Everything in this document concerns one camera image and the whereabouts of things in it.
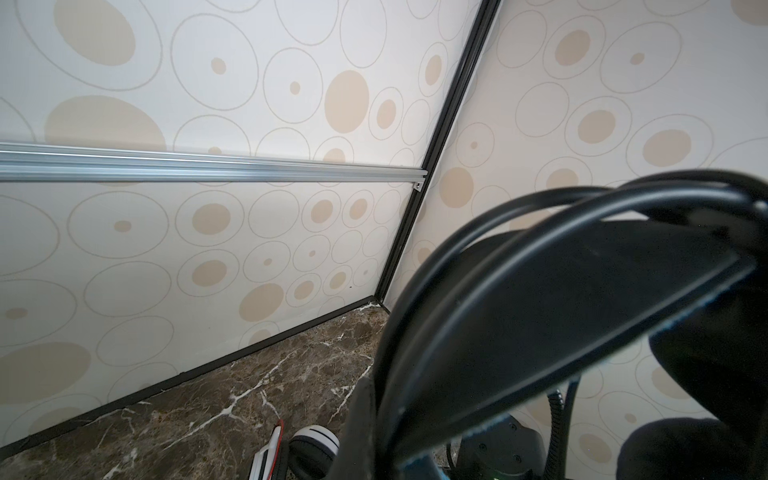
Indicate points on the white red headphones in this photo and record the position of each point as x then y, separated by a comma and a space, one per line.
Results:
308, 454

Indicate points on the black frame post right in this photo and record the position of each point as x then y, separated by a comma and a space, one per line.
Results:
458, 88

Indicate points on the black blue headphones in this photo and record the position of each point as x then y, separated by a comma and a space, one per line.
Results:
534, 292

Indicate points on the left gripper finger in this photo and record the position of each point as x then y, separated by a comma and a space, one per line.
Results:
356, 455

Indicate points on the horizontal aluminium rail back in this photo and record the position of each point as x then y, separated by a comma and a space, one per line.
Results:
21, 162

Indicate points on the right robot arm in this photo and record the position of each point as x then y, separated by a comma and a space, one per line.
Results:
509, 450

